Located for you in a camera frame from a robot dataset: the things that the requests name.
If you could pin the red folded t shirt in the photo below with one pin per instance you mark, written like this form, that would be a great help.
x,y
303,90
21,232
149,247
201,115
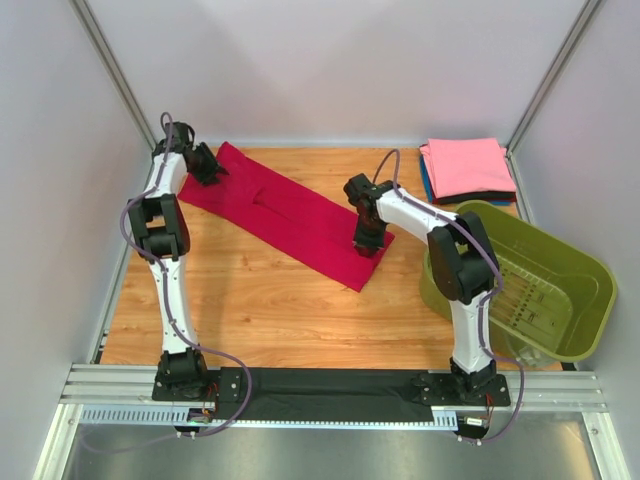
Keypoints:
x,y
435,200

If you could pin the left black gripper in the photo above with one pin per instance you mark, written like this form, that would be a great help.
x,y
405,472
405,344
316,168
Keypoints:
x,y
206,167

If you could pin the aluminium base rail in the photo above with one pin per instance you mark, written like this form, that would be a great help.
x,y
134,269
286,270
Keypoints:
x,y
110,394

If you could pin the olive green plastic basket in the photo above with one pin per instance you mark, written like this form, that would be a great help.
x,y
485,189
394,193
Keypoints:
x,y
556,299

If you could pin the right aluminium frame post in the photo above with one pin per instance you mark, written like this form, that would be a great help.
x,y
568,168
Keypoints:
x,y
569,45

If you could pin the black folded t shirt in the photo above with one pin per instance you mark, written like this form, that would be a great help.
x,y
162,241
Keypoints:
x,y
494,197

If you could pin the aluminium frame post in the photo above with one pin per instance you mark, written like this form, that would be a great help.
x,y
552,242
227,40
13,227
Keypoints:
x,y
569,45
94,31

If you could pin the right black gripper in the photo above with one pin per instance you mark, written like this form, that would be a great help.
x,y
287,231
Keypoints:
x,y
367,238

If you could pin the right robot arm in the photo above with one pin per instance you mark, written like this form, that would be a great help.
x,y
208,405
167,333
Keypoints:
x,y
463,267

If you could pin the pink folded t shirt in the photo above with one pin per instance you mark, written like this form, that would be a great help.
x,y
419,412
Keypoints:
x,y
459,167

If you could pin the left aluminium frame post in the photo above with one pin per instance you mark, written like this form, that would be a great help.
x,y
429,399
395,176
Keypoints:
x,y
94,31

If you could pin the crimson red t shirt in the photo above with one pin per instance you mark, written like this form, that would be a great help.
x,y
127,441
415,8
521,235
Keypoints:
x,y
286,215

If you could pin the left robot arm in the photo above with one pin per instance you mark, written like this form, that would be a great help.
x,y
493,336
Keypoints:
x,y
153,225

